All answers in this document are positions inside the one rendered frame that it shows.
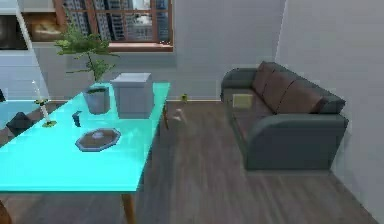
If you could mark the white shelf unit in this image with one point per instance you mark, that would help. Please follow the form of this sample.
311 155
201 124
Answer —
20 66

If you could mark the grey box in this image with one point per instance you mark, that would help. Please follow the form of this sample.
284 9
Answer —
133 95

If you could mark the wooden framed window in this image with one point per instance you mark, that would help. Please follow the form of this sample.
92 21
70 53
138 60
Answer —
126 25

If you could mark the house plant in grey pot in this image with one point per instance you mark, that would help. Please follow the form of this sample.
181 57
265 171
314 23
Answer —
96 96

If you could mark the small yellow-green object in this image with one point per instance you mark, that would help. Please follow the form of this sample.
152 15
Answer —
183 97

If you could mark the small dark blue object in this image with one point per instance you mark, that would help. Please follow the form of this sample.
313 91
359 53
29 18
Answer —
77 118

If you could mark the grey sofa with brown cushions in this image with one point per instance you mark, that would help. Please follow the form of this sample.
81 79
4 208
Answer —
293 133

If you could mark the turquoise table with wooden legs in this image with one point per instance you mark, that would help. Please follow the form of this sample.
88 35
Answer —
50 160

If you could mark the yellow-green book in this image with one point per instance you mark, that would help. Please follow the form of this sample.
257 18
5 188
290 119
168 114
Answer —
242 101

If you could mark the black chair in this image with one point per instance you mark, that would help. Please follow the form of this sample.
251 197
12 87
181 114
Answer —
19 122

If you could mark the small pale pink object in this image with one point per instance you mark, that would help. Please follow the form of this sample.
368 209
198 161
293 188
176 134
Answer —
179 115

